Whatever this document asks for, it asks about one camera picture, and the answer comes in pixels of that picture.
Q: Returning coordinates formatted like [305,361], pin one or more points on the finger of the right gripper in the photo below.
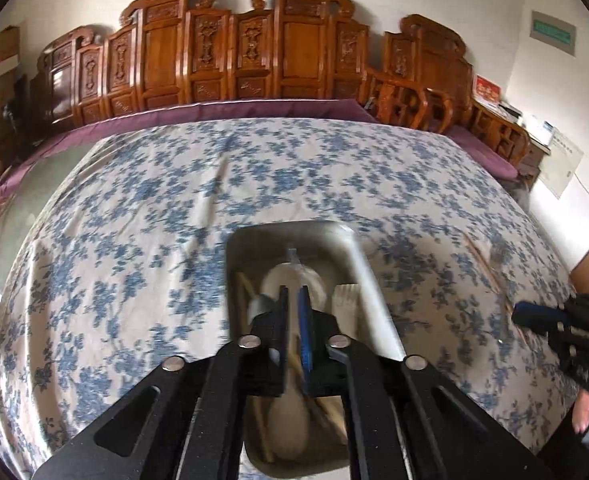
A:
[538,319]

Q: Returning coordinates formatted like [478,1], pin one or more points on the red card on sofa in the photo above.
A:
[486,91]

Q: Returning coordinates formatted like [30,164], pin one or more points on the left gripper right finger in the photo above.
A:
[374,393]

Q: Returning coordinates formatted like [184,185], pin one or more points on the grey metal utensil tray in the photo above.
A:
[334,251]

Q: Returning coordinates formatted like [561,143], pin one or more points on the white plastic spoon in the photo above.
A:
[288,418]

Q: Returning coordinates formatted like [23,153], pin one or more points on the wooden side table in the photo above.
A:
[529,166]

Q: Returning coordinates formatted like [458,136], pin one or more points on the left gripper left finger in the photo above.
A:
[214,441]

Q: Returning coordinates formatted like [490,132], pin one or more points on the blue floral tablecloth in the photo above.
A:
[125,266]

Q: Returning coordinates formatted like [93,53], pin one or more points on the person's right hand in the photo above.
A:
[580,412]

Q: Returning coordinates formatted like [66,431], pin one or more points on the carved wooden sofa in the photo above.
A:
[176,52]

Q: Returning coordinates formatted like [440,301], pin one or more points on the purple sofa cushion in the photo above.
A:
[344,109]

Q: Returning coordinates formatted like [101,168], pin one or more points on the carved wooden armchair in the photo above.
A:
[434,57]

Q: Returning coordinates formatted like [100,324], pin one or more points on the grey wall electrical panel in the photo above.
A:
[554,32]

